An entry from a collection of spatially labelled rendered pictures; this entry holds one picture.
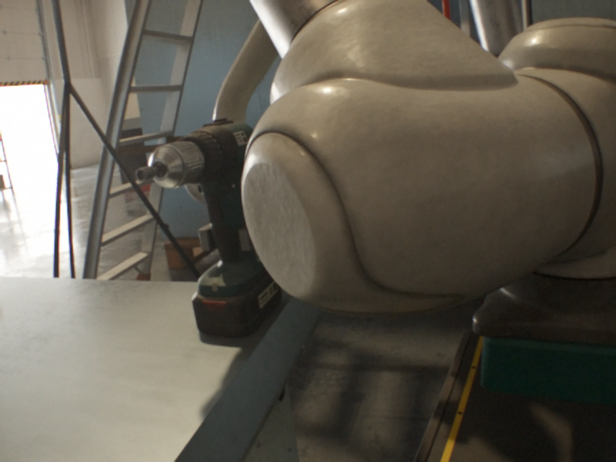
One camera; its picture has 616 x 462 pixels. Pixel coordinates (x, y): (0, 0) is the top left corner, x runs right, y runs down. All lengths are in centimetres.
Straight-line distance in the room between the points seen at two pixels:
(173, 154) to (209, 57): 224
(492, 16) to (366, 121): 86
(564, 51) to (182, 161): 34
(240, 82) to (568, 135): 58
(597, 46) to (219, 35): 236
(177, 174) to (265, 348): 21
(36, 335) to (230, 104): 47
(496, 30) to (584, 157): 76
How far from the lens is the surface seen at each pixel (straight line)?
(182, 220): 291
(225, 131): 51
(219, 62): 263
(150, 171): 42
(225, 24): 263
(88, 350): 59
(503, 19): 108
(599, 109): 38
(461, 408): 93
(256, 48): 78
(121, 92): 197
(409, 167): 22
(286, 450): 71
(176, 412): 43
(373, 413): 144
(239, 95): 80
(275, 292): 58
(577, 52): 40
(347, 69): 27
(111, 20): 1452
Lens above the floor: 89
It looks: 16 degrees down
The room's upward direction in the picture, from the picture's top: 6 degrees counter-clockwise
